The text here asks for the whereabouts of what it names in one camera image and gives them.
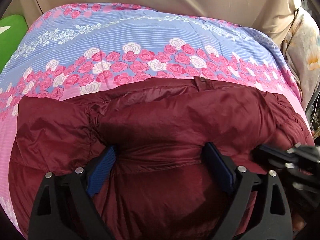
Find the pink and blue floral blanket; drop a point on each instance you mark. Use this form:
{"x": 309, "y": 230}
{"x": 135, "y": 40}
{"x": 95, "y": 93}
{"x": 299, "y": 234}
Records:
{"x": 125, "y": 35}

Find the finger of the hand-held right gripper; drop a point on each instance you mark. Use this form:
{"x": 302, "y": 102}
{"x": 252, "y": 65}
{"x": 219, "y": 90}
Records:
{"x": 272, "y": 153}
{"x": 308, "y": 170}

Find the green pillow with white stripe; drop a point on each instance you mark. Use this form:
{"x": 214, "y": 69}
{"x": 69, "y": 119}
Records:
{"x": 17, "y": 42}

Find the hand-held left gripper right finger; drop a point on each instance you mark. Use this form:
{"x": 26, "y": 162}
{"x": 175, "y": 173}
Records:
{"x": 220, "y": 167}

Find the maroon puffer jacket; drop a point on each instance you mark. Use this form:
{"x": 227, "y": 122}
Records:
{"x": 162, "y": 120}

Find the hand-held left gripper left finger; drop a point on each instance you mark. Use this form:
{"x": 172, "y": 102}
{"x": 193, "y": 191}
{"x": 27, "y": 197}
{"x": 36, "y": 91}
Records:
{"x": 101, "y": 172}

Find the cream floral cloth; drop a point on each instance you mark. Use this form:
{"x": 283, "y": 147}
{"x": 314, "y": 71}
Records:
{"x": 305, "y": 50}

